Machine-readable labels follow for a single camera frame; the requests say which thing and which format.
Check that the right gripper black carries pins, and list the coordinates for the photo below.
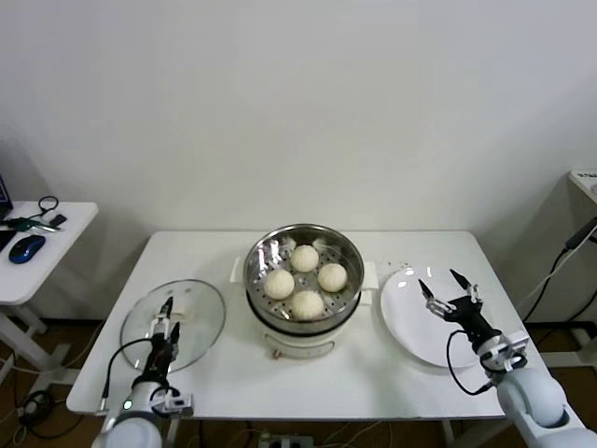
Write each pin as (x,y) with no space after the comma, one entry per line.
(471,319)

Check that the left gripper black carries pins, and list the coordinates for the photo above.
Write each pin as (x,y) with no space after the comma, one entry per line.
(161,354)

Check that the glass pot lid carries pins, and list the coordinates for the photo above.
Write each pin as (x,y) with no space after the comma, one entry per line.
(200,326)

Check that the white steamed baozi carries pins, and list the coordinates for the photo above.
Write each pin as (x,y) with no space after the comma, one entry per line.
(307,305)
(279,284)
(332,277)
(304,258)

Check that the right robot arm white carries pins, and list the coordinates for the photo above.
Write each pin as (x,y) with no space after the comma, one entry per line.
(531,396)

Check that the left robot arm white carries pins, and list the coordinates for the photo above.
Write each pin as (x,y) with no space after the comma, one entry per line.
(135,429)

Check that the steel steamer basket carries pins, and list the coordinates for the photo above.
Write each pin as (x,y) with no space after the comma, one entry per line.
(345,298)

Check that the white round plate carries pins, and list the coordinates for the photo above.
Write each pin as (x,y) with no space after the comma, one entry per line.
(406,322)

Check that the white rectangular table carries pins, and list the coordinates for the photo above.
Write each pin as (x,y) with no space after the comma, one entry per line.
(280,392)

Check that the white side table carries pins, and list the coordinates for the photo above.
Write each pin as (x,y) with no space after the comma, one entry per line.
(70,233)

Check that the small black device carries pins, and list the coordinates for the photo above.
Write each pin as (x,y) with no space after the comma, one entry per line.
(57,219)

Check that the white cabinet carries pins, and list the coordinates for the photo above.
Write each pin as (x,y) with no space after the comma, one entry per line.
(578,196)

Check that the blue computer mouse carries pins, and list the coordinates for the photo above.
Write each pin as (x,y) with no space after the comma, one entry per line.
(25,248)

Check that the white power strip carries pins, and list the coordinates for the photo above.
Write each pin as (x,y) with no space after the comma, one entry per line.
(287,440)

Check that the green pen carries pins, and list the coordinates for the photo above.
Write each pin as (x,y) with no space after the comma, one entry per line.
(28,225)

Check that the black flat device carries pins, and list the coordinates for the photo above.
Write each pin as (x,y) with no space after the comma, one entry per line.
(4,239)

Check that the laptop with blue screen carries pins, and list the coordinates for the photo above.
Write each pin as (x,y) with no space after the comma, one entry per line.
(4,193)

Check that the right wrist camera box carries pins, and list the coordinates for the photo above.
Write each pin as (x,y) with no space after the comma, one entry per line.
(510,350)

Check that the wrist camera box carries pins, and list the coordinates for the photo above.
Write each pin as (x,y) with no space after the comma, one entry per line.
(510,350)
(175,406)

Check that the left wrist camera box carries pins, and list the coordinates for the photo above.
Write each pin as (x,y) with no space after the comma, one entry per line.
(175,406)

